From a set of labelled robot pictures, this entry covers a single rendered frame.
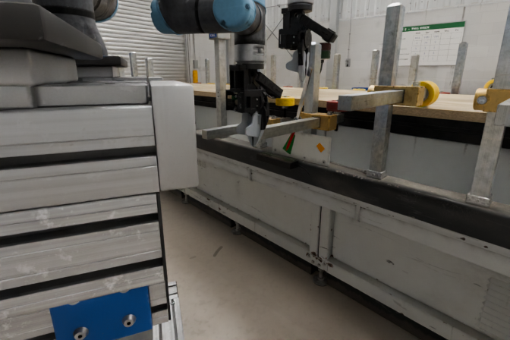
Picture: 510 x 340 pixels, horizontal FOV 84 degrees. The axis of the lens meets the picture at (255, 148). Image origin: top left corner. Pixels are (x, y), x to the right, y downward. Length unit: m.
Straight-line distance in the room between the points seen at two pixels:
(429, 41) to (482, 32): 0.95
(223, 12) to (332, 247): 1.14
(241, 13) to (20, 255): 0.48
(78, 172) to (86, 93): 0.06
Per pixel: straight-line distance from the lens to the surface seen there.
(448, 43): 8.09
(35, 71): 0.25
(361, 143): 1.16
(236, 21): 0.59
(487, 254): 0.95
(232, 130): 1.02
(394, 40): 0.88
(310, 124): 0.93
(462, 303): 1.31
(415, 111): 1.03
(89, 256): 0.29
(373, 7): 8.64
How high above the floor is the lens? 1.00
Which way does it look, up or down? 15 degrees down
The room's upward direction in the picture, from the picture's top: straight up
